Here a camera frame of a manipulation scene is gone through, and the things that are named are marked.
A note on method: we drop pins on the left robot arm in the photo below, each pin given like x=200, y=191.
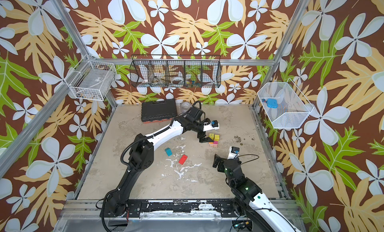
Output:
x=140, y=155

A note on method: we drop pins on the white wire basket left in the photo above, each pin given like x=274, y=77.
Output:
x=91, y=79

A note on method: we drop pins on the clear tape roll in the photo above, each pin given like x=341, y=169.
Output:
x=185, y=106

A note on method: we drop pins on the teal triangular block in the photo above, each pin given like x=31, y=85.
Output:
x=168, y=152

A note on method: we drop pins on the blue object in basket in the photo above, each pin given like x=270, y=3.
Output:
x=270, y=103

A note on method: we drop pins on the black red tool case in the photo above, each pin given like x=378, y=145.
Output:
x=153, y=111

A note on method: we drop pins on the white tape roll in basket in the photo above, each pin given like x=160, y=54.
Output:
x=177, y=80

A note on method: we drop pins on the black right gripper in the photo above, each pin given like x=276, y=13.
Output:
x=222, y=160

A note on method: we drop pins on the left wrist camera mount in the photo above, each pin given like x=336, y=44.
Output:
x=212, y=125

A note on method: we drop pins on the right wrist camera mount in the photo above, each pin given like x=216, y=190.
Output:
x=233, y=152

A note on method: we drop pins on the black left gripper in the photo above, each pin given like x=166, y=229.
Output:
x=202, y=135

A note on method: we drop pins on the red block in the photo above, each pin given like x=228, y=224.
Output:
x=183, y=159

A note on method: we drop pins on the white mesh basket right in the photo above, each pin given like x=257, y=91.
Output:
x=294, y=108

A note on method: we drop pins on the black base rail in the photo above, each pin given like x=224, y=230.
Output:
x=224, y=207

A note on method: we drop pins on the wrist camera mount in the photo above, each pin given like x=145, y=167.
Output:
x=212, y=125
x=233, y=152

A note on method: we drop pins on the black wire wall basket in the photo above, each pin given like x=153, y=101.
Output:
x=197, y=70

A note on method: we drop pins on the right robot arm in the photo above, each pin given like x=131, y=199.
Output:
x=250, y=201

